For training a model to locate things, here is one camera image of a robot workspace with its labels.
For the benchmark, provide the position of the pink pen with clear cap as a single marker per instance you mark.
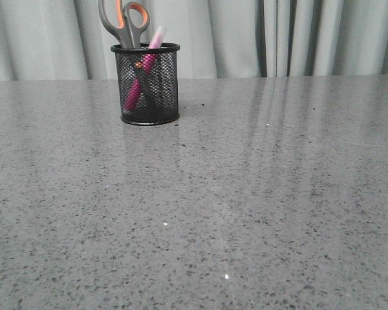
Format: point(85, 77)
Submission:
point(143, 66)

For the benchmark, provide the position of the grey orange handled scissors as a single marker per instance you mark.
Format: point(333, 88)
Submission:
point(127, 33)

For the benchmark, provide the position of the black mesh pen cup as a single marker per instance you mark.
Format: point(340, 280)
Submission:
point(158, 103)

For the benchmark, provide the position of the grey curtain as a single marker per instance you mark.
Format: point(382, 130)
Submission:
point(66, 40)

